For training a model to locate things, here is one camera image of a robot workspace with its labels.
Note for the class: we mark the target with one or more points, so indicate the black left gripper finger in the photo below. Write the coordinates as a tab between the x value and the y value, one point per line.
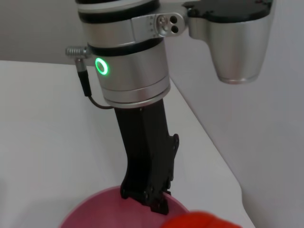
167	189
159	204

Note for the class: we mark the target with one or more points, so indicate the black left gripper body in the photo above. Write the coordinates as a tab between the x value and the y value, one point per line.
145	147

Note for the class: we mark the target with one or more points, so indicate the orange toy fruit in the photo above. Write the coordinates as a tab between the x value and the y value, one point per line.
202	219

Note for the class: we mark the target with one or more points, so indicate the pink plastic bowl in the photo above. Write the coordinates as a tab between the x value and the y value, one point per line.
114	213

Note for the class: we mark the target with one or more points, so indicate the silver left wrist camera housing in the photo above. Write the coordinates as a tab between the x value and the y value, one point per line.
235	42

